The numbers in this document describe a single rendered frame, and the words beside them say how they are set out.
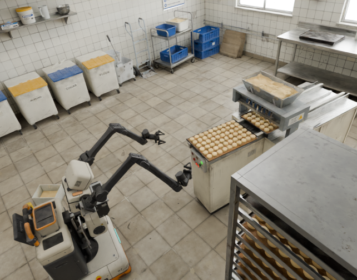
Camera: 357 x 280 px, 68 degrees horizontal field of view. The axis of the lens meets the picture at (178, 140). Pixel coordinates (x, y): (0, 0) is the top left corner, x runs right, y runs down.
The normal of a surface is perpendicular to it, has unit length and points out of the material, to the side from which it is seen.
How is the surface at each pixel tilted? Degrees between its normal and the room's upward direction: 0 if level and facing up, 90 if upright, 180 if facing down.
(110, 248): 0
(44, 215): 0
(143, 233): 0
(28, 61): 90
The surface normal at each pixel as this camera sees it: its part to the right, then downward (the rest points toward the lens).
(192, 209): -0.08, -0.78
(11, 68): 0.65, 0.44
